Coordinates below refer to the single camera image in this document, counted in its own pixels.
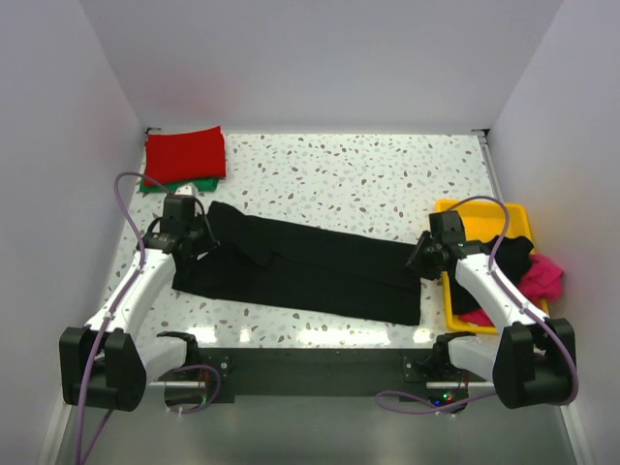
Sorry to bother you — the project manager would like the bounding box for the red folded t shirt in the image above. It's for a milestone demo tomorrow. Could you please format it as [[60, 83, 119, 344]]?
[[144, 126, 227, 184]]

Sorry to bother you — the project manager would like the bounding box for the aluminium frame rail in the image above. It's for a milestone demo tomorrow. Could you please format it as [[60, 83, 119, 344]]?
[[33, 338, 595, 465]]

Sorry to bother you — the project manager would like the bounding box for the black t shirt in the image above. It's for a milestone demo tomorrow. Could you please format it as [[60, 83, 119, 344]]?
[[172, 201, 421, 326], [448, 236, 534, 316]]

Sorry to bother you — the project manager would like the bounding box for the pink t shirt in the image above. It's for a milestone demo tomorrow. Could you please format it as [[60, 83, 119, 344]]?
[[452, 254, 564, 327]]

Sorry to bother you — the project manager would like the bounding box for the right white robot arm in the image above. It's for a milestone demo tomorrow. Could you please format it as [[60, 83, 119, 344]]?
[[407, 210, 578, 409]]

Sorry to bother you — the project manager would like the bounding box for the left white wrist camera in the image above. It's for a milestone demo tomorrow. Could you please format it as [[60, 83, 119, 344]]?
[[174, 183, 199, 197]]

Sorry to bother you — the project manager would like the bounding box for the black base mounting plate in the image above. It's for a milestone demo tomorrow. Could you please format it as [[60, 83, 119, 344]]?
[[161, 348, 472, 407]]

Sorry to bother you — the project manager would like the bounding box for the green folded t shirt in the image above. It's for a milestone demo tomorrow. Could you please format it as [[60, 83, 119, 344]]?
[[138, 176, 219, 195]]

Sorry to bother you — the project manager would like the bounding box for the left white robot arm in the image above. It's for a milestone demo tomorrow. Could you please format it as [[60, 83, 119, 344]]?
[[59, 194, 217, 412]]

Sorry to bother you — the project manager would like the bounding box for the yellow plastic bin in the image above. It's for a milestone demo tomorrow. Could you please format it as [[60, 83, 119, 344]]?
[[442, 201, 549, 334]]

